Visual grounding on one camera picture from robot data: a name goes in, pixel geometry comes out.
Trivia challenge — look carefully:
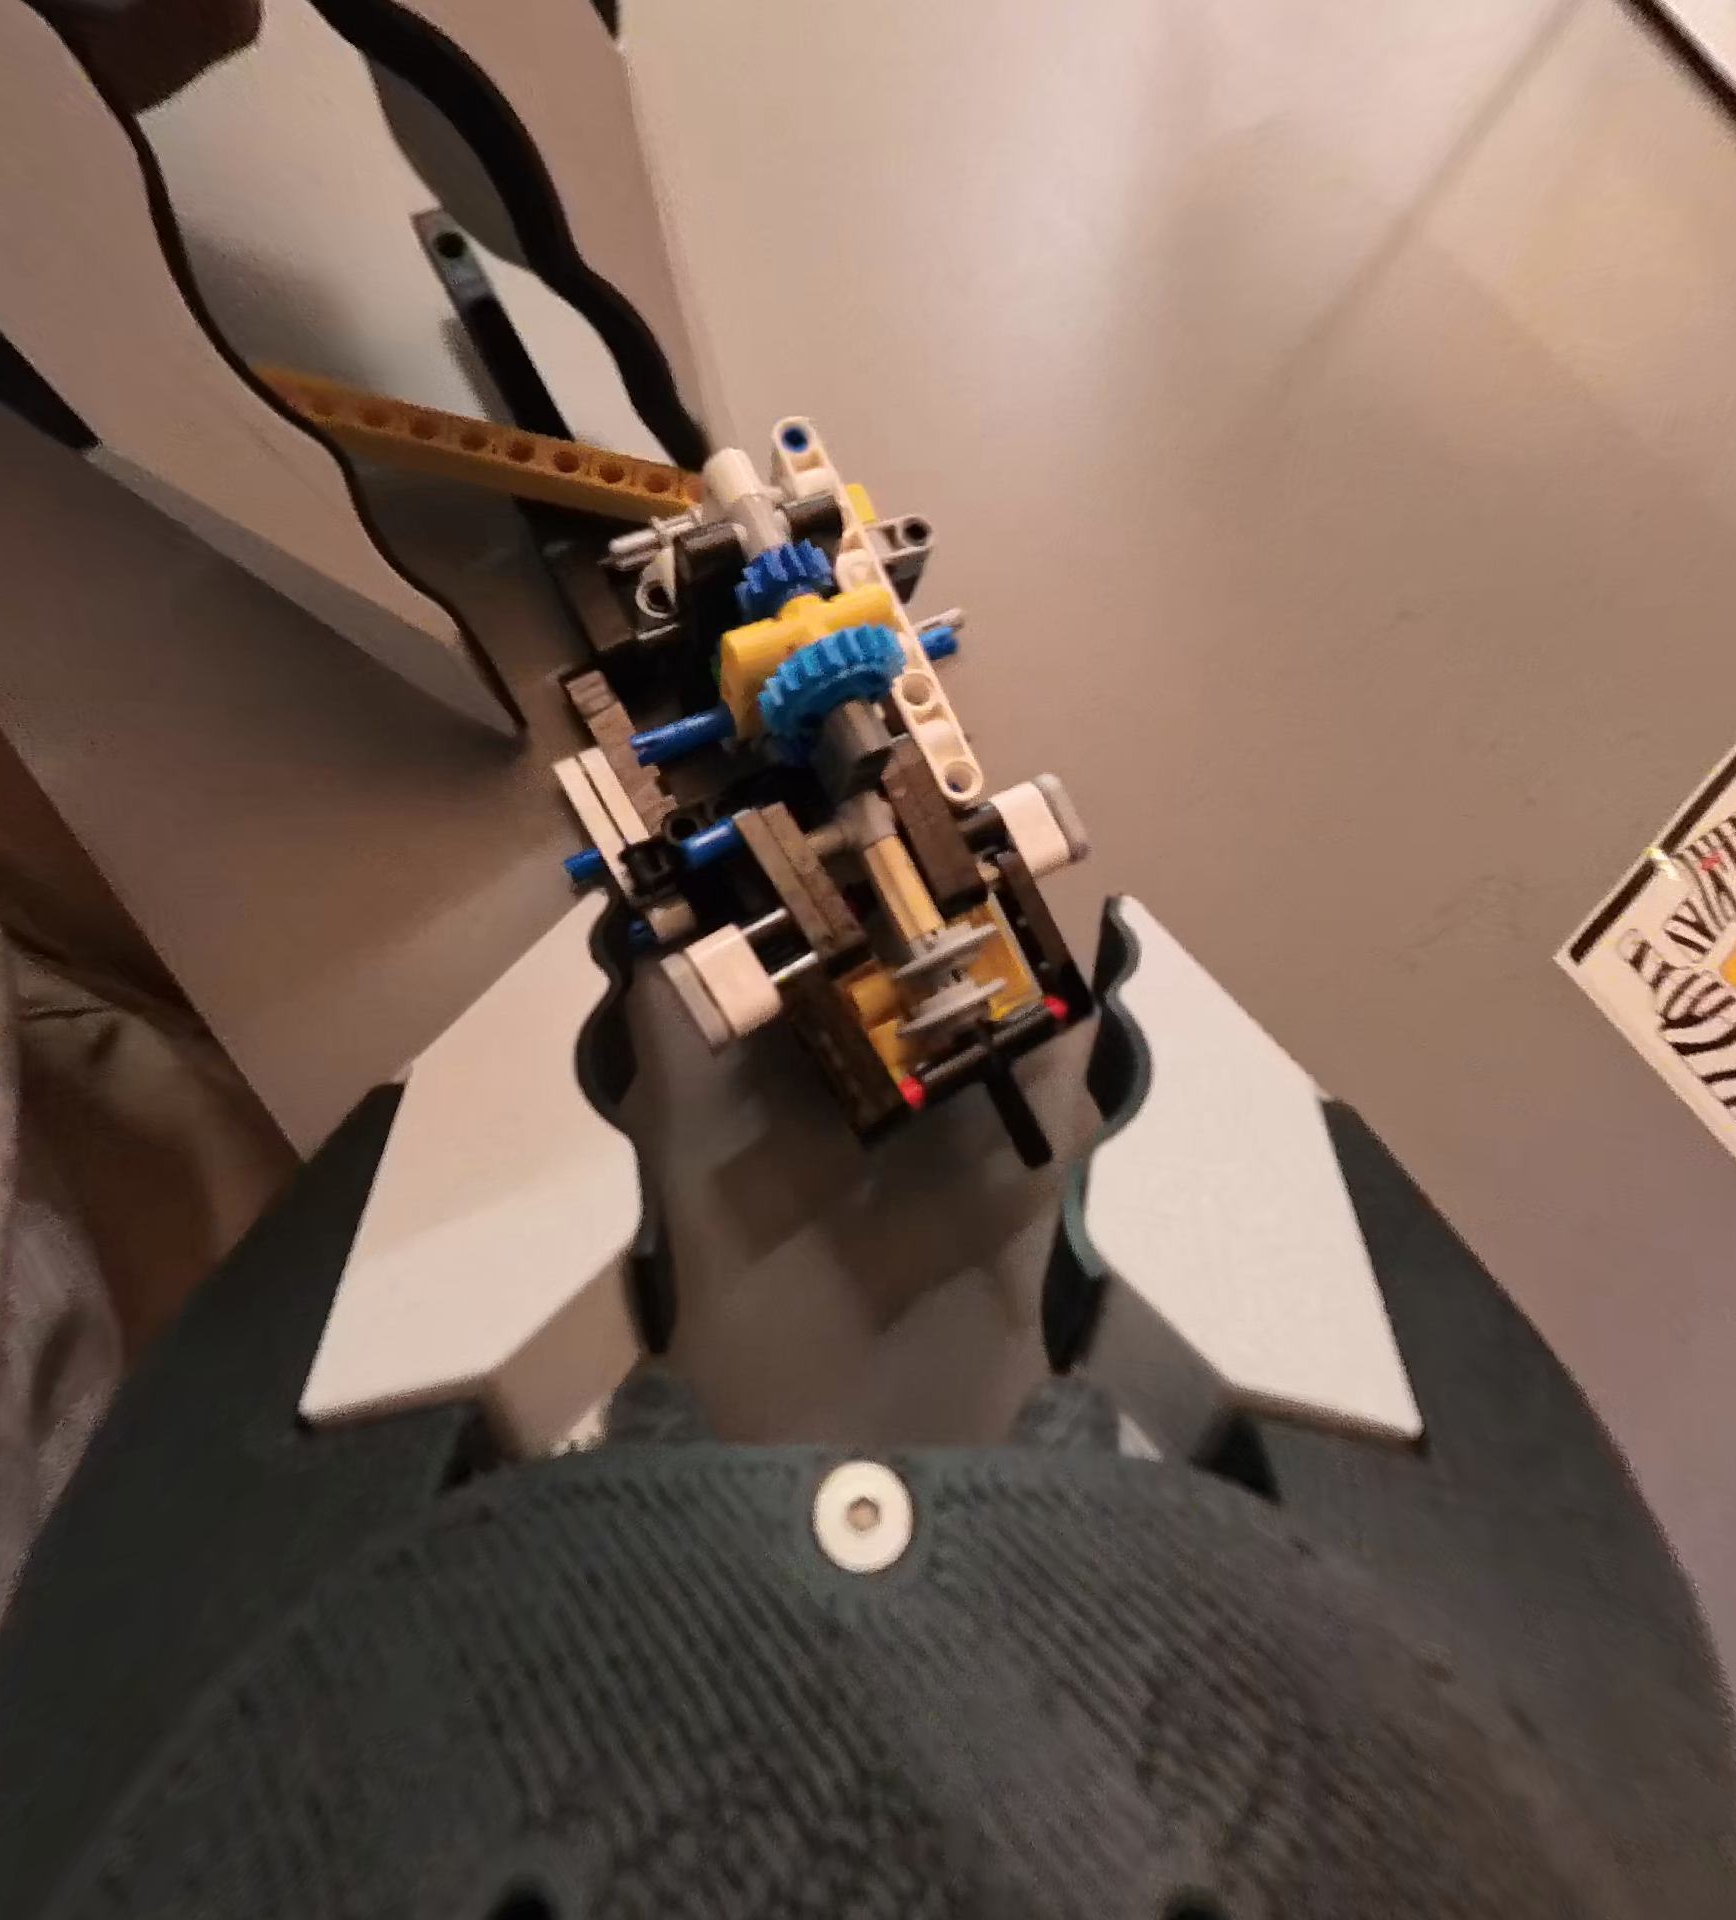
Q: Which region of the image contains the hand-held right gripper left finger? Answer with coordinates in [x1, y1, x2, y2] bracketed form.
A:
[294, 895, 682, 1453]

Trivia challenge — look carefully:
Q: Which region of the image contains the person's left hand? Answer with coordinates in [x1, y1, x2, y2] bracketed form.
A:
[47, 0, 267, 118]

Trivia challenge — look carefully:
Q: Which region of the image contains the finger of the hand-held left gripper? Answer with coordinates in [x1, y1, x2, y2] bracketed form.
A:
[310, 0, 716, 468]
[0, 0, 528, 740]

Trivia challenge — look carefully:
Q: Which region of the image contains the lego vehicle chassis assembly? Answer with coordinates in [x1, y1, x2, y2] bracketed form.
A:
[252, 210, 1098, 1176]

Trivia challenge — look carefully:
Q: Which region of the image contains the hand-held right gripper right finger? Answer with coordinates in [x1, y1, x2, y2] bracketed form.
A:
[1043, 893, 1428, 1460]

